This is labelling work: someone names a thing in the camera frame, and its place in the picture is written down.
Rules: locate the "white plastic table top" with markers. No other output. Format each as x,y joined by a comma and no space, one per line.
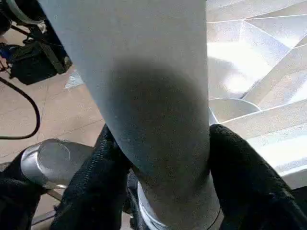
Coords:
263,60

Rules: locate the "silver robot leg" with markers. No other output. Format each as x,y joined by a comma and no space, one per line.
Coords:
55,160

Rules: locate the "black floor box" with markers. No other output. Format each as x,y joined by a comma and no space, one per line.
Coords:
36,62

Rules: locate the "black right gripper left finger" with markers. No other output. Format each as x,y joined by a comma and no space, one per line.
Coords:
96,191

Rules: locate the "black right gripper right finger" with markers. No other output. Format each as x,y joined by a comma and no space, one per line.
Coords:
251,191

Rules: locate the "white plastic table leg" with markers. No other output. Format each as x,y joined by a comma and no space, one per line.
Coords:
144,72

